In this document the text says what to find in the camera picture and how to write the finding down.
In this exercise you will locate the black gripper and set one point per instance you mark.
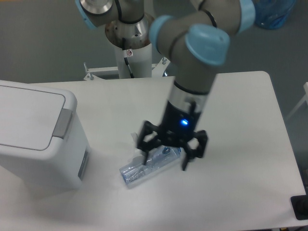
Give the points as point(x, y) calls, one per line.
point(176, 130)

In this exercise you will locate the white trash can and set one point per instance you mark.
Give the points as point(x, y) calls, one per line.
point(41, 137)

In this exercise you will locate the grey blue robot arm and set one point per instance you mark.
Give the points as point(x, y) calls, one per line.
point(198, 45)

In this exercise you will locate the clear plastic bottle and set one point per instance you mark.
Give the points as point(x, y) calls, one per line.
point(160, 158)

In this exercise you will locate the black device at table edge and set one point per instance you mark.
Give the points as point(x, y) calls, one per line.
point(300, 206)

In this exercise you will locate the blue water jug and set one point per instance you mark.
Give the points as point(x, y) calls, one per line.
point(272, 14)

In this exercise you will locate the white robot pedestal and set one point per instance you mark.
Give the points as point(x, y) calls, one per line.
point(133, 52)

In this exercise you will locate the white frame at right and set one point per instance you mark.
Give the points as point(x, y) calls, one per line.
point(303, 101)

